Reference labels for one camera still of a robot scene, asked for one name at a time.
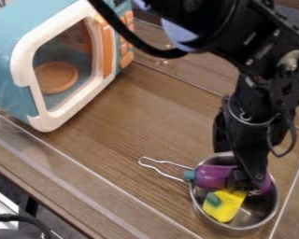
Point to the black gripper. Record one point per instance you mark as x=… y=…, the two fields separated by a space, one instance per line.
x=251 y=141

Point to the purple toy eggplant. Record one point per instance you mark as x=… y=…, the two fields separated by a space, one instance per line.
x=211 y=176

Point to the silver pot with wire handle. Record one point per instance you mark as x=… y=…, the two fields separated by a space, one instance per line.
x=258 y=208

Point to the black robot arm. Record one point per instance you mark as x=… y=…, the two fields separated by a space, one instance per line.
x=248 y=34

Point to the yellow toy vegetable piece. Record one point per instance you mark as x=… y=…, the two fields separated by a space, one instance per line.
x=220 y=204

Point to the clear acrylic front barrier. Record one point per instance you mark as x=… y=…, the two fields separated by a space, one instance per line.
x=90 y=203

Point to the blue toy microwave oven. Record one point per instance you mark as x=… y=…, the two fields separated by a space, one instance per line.
x=60 y=56

